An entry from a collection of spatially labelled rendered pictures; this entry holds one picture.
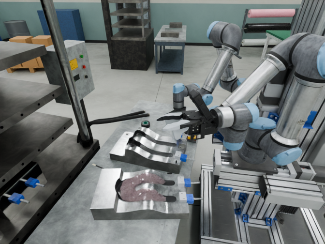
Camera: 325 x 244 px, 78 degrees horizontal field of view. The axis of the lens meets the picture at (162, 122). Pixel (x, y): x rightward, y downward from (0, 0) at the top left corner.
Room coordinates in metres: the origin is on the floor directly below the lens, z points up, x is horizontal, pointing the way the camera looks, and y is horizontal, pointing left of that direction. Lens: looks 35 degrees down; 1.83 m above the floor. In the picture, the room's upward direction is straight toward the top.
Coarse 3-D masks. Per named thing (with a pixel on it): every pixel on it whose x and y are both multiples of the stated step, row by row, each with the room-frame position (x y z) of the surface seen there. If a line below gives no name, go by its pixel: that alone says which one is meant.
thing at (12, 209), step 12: (24, 168) 0.78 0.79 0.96; (36, 168) 0.81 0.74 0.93; (12, 180) 0.70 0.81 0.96; (24, 180) 0.72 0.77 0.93; (0, 192) 0.62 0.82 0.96; (12, 192) 0.65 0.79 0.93; (24, 192) 0.69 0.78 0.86; (36, 192) 0.75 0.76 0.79; (0, 204) 0.58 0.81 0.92; (12, 204) 0.62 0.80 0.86; (24, 204) 0.66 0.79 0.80; (0, 216) 0.59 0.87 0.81; (12, 216) 0.59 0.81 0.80
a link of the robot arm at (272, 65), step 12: (300, 36) 0.75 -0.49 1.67; (276, 48) 0.79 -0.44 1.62; (288, 48) 0.75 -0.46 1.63; (264, 60) 0.80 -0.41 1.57; (276, 60) 0.76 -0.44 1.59; (288, 60) 0.75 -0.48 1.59; (252, 72) 0.79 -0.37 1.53; (264, 72) 0.76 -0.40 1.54; (276, 72) 0.76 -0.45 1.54; (240, 84) 0.78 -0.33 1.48; (252, 84) 0.74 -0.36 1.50; (264, 84) 0.74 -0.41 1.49; (228, 96) 0.77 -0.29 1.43; (240, 96) 0.73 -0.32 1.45; (252, 96) 0.74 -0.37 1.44
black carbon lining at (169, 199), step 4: (120, 180) 0.76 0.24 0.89; (164, 180) 0.78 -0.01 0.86; (168, 180) 0.78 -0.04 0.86; (116, 184) 0.72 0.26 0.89; (120, 184) 0.74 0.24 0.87; (164, 184) 0.75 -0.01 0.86; (168, 184) 0.76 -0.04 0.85; (172, 184) 0.76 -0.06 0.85; (116, 188) 0.71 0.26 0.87; (164, 196) 0.67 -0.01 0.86; (168, 196) 0.68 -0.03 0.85; (172, 196) 0.68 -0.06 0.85; (124, 200) 0.63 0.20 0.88; (168, 200) 0.65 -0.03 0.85; (172, 200) 0.65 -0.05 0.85
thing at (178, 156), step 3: (177, 153) 0.95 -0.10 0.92; (180, 153) 0.95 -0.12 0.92; (177, 156) 0.92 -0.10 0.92; (180, 156) 0.94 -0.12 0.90; (183, 156) 0.94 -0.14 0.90; (186, 156) 0.94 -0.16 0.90; (177, 159) 0.92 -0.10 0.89; (180, 159) 0.92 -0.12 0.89; (183, 159) 0.92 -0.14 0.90; (186, 159) 0.93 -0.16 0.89; (189, 159) 0.92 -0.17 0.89; (192, 159) 0.92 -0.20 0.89
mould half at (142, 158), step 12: (120, 144) 1.10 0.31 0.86; (144, 144) 1.04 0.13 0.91; (156, 144) 1.08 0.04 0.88; (120, 156) 0.99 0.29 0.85; (132, 156) 0.97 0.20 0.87; (144, 156) 0.94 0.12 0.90; (156, 156) 0.96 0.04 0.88; (156, 168) 0.92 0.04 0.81; (168, 168) 0.89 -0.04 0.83; (180, 168) 0.92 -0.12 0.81
